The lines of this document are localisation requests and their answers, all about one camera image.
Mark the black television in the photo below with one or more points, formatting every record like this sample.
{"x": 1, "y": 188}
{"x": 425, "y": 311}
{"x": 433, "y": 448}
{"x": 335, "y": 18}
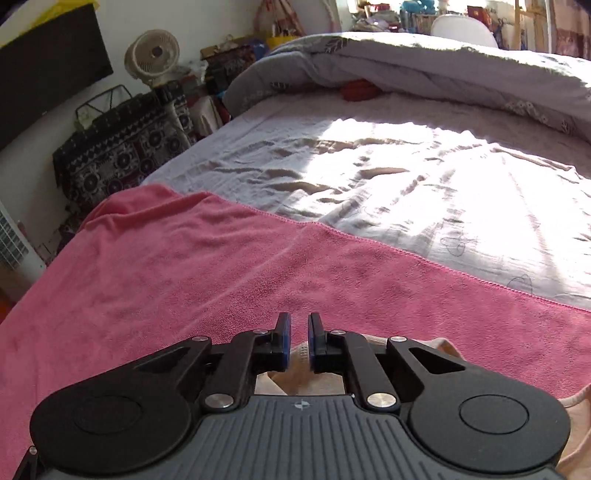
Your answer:
{"x": 46, "y": 69}

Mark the red box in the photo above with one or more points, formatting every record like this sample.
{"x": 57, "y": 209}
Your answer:
{"x": 475, "y": 14}

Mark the pink towel blanket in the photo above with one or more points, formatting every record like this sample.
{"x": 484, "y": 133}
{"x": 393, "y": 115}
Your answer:
{"x": 184, "y": 277}

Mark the white bed sheet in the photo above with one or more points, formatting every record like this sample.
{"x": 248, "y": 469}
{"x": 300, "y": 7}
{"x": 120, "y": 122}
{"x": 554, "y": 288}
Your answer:
{"x": 415, "y": 194}

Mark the black patterned cloth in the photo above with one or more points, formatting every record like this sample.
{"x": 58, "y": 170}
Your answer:
{"x": 120, "y": 152}

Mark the small yellow bag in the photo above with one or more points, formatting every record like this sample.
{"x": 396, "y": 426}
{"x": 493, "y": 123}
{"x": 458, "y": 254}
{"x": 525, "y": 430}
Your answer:
{"x": 281, "y": 41}

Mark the wooden easel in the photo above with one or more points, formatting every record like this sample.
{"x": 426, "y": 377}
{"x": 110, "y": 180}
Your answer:
{"x": 531, "y": 27}

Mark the dark patterned bag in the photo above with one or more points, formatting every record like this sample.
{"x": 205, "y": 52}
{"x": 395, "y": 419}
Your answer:
{"x": 228, "y": 67}

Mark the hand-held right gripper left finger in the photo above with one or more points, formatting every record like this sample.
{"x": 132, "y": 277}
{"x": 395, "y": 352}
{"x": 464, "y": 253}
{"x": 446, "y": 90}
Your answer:
{"x": 287, "y": 344}

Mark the beige shirt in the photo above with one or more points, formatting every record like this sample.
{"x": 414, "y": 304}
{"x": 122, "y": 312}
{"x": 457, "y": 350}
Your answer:
{"x": 299, "y": 367}

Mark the white plastic stool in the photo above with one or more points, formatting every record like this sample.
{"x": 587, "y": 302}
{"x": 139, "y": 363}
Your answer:
{"x": 203, "y": 115}

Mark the white desk fan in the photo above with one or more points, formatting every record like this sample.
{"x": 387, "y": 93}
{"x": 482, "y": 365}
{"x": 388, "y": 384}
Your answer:
{"x": 150, "y": 53}

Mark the yellow plastic bag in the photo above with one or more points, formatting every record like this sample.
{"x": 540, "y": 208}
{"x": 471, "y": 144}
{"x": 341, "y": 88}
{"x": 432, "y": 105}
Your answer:
{"x": 69, "y": 5}

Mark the white chair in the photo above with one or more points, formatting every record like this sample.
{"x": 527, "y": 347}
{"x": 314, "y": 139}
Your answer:
{"x": 461, "y": 30}

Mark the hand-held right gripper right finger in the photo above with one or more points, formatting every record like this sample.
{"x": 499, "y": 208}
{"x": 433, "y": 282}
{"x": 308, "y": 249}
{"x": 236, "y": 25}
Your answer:
{"x": 313, "y": 344}

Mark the pink patterned curtain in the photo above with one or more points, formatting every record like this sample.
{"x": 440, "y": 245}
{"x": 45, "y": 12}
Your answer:
{"x": 277, "y": 18}
{"x": 572, "y": 32}

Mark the blue plush toy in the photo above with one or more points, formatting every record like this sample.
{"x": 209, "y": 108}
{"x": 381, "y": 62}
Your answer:
{"x": 418, "y": 5}

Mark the white tower fan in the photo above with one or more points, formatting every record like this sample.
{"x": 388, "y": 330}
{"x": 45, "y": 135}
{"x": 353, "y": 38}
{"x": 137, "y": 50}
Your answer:
{"x": 14, "y": 249}

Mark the red cloth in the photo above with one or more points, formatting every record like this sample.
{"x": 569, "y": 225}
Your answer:
{"x": 358, "y": 90}

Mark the grey patterned quilt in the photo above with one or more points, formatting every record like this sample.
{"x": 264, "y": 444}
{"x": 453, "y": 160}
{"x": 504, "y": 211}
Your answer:
{"x": 415, "y": 60}

